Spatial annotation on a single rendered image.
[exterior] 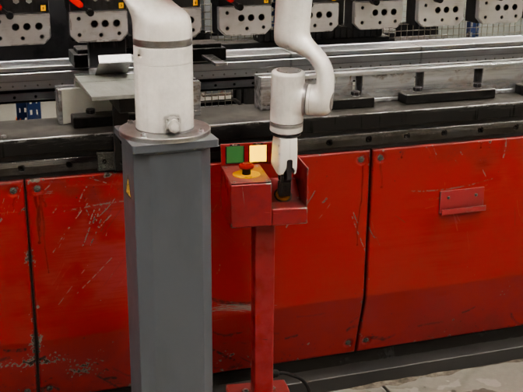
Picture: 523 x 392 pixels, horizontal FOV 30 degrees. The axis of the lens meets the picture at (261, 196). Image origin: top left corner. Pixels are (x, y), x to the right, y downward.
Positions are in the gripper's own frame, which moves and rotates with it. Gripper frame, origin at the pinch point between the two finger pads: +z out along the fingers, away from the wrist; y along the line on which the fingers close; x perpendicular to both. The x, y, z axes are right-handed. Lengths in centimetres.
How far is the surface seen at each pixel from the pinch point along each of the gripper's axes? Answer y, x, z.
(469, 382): -13, 65, 75
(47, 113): -405, -66, 109
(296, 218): 6.7, 1.8, 5.7
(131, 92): -5.5, -38.3, -25.6
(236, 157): -9.4, -11.0, -5.5
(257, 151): -9.6, -5.2, -6.9
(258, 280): 3.1, -6.7, 24.8
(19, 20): -24, -65, -40
